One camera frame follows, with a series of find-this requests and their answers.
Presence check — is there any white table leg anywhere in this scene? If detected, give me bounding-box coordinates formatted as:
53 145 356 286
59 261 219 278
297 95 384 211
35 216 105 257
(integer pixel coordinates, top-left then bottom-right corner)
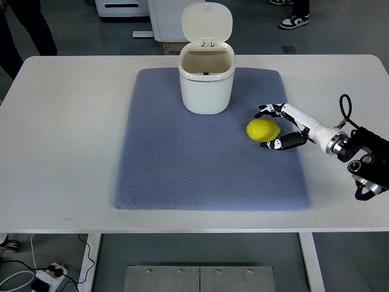
77 233 102 292
299 232 325 292

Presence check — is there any white cabinet in background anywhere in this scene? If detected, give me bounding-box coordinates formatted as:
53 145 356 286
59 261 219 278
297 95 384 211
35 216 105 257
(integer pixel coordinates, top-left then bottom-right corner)
132 0 201 43

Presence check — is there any metal floor plate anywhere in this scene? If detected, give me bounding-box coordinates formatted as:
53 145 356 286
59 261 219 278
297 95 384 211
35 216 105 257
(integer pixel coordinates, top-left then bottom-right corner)
124 266 276 291

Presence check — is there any cardboard box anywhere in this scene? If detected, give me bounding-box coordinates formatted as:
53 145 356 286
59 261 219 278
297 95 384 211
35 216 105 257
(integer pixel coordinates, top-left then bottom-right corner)
162 42 187 55

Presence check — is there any black power cable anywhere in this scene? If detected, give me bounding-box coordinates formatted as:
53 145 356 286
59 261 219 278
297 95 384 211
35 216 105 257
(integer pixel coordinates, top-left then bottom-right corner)
47 233 95 292

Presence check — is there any white appliance with slot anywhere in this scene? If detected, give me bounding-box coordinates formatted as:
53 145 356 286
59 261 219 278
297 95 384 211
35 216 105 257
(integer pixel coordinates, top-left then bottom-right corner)
95 0 149 18

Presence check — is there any black white sneaker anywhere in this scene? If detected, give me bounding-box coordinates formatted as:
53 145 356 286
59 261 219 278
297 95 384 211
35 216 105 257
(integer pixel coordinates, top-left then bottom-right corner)
279 15 309 30

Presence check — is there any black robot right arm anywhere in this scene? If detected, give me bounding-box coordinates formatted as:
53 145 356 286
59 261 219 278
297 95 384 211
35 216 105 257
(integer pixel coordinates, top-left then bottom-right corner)
326 94 388 201

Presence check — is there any person's dark trouser leg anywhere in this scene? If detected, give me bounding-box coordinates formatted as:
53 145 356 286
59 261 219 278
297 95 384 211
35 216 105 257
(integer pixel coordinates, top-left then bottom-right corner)
0 0 58 80

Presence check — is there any white cable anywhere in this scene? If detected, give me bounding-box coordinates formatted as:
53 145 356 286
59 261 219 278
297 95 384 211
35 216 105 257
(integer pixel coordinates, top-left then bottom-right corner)
0 234 39 292

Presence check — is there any white power strip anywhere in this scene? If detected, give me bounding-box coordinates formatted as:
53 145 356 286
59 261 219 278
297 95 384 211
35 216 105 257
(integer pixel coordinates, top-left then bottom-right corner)
35 263 67 291

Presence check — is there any white trash can open lid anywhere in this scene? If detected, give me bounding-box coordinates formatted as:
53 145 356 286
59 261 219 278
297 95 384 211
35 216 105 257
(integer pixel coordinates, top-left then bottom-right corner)
179 2 235 114

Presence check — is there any yellow lemon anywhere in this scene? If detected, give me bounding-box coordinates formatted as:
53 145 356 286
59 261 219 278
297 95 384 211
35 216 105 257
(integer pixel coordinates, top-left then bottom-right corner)
246 119 281 142

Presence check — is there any left white table leg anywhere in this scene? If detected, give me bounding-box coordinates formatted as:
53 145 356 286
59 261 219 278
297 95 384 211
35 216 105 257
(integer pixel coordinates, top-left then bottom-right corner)
77 233 102 292

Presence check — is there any right white table leg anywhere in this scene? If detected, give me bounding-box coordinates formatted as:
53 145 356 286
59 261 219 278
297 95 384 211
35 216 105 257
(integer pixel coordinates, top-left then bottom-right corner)
299 232 325 292

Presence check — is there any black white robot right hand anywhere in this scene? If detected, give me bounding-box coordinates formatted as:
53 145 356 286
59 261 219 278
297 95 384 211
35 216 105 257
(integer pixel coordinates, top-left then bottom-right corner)
254 103 345 153

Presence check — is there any blue textured mat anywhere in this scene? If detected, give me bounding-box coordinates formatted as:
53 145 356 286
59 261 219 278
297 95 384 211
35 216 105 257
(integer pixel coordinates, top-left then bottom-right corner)
113 68 310 211

